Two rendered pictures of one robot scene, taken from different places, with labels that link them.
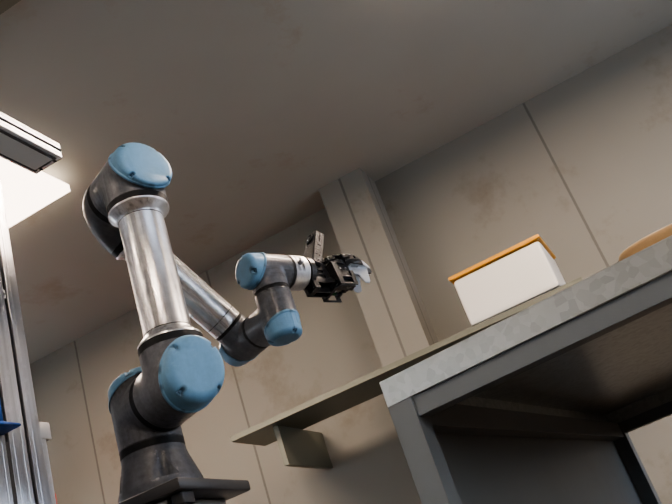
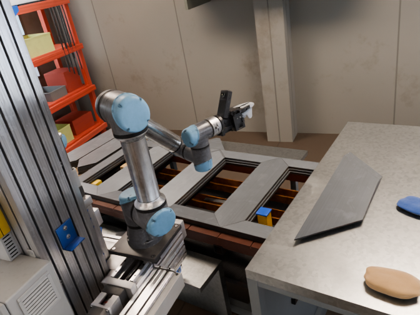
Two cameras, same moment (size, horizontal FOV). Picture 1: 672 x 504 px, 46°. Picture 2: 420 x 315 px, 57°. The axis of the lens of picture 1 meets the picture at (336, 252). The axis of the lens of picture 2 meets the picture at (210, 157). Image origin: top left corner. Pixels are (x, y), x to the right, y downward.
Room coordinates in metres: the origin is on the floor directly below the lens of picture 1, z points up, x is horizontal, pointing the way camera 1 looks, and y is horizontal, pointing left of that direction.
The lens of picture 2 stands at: (0.15, -0.15, 2.01)
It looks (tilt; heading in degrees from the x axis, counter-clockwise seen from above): 26 degrees down; 11
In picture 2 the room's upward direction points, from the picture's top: 10 degrees counter-clockwise
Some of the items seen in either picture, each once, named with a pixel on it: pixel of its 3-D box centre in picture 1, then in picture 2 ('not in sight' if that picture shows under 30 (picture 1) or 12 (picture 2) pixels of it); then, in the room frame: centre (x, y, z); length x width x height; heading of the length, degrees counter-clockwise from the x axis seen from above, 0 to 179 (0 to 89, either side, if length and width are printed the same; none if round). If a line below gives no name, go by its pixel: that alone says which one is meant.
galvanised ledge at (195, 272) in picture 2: not in sight; (117, 244); (1.81, 0.81, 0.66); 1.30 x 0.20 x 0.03; 64
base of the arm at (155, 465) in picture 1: (157, 473); (142, 227); (1.38, 0.43, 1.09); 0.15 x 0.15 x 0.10
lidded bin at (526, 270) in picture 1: (513, 289); not in sight; (3.94, -0.80, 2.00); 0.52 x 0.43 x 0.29; 73
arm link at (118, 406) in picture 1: (145, 409); (136, 204); (1.38, 0.42, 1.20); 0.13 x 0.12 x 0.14; 47
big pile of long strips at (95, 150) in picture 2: not in sight; (106, 146); (2.86, 1.22, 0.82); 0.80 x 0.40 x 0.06; 154
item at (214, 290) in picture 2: not in sight; (134, 260); (1.89, 0.78, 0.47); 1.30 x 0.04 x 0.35; 64
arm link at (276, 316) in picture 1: (274, 318); (199, 155); (1.50, 0.16, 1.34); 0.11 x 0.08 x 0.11; 47
